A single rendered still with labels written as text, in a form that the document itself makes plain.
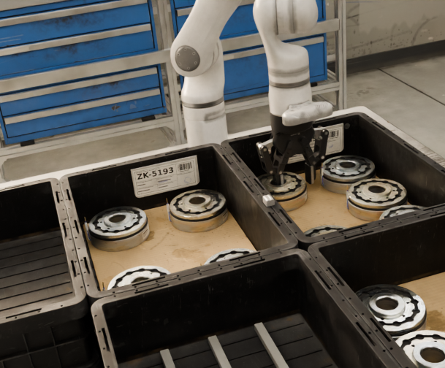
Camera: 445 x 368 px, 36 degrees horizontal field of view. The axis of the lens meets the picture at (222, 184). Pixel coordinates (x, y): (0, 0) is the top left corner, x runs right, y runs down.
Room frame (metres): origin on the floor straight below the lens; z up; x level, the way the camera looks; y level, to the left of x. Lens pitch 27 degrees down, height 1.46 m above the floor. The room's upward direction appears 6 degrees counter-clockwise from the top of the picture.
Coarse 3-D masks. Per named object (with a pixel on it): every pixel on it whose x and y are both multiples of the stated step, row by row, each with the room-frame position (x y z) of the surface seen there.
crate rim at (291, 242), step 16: (208, 144) 1.19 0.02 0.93; (144, 160) 1.14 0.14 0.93; (224, 160) 1.11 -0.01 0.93; (64, 176) 1.11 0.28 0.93; (80, 176) 1.11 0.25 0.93; (240, 176) 1.04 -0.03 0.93; (64, 192) 1.05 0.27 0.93; (256, 192) 0.98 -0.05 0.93; (272, 224) 0.88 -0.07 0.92; (80, 240) 0.88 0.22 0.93; (288, 240) 0.82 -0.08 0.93; (80, 256) 0.84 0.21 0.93; (240, 256) 0.80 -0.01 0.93; (256, 256) 0.79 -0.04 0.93; (176, 272) 0.77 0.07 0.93; (192, 272) 0.77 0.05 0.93; (96, 288) 0.76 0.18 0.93; (112, 288) 0.75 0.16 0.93; (128, 288) 0.75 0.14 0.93
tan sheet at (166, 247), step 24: (168, 216) 1.10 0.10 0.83; (168, 240) 1.02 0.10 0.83; (192, 240) 1.01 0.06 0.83; (216, 240) 1.00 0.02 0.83; (240, 240) 1.00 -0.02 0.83; (96, 264) 0.97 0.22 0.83; (120, 264) 0.96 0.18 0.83; (144, 264) 0.95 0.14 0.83; (168, 264) 0.95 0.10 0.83; (192, 264) 0.94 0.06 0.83
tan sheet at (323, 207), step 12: (312, 192) 1.14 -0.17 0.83; (324, 192) 1.13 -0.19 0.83; (312, 204) 1.09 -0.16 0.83; (324, 204) 1.09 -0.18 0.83; (336, 204) 1.08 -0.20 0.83; (408, 204) 1.06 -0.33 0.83; (300, 216) 1.06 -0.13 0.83; (312, 216) 1.05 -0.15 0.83; (324, 216) 1.05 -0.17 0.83; (336, 216) 1.04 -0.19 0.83; (348, 216) 1.04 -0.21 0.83; (300, 228) 1.02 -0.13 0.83
